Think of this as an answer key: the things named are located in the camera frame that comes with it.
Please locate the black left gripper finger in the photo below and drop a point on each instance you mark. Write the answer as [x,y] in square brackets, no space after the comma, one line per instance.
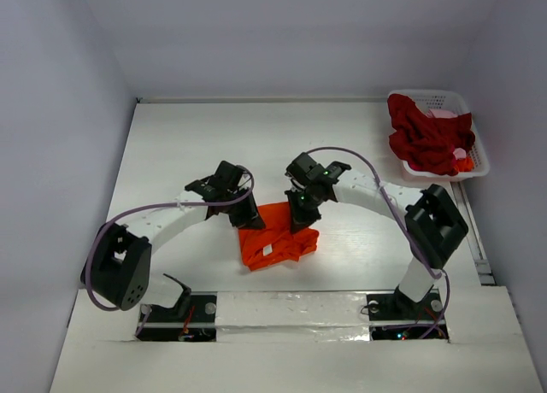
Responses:
[252,218]
[240,215]

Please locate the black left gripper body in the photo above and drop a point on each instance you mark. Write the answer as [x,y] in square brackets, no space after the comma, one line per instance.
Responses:
[241,209]

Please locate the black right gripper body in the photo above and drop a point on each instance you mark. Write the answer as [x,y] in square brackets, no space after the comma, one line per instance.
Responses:
[302,207]

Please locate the orange t-shirt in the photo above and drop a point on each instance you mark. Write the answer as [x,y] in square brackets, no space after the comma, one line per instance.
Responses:
[275,243]

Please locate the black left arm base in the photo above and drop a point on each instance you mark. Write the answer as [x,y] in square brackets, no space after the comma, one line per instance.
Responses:
[196,325]

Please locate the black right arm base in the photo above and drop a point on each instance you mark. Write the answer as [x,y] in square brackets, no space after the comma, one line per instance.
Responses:
[392,319]

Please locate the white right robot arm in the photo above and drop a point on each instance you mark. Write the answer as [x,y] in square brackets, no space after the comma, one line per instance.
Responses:
[429,219]

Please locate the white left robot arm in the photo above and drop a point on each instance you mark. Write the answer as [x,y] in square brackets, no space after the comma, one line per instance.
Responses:
[116,274]

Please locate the dark red t-shirt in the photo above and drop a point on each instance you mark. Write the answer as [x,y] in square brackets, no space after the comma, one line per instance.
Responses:
[428,144]

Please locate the pink garment in basket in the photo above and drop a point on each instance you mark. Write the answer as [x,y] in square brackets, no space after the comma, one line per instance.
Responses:
[440,114]

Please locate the orange-red garment in basket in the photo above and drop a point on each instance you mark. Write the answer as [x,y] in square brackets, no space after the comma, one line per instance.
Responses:
[464,165]

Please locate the white plastic basket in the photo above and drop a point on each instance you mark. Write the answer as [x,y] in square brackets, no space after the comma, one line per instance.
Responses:
[448,100]

